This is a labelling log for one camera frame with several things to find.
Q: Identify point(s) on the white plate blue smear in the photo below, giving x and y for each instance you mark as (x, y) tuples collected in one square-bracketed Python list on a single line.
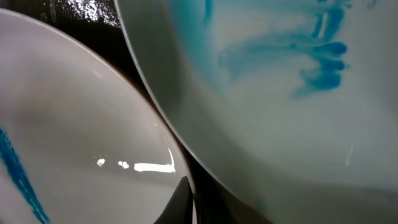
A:
[(291, 105)]

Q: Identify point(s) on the dark brown serving tray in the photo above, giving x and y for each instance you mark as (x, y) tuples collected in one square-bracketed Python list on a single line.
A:
[(96, 24)]

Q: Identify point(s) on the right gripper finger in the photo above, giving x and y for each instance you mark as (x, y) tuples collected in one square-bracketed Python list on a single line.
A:
[(177, 205)]

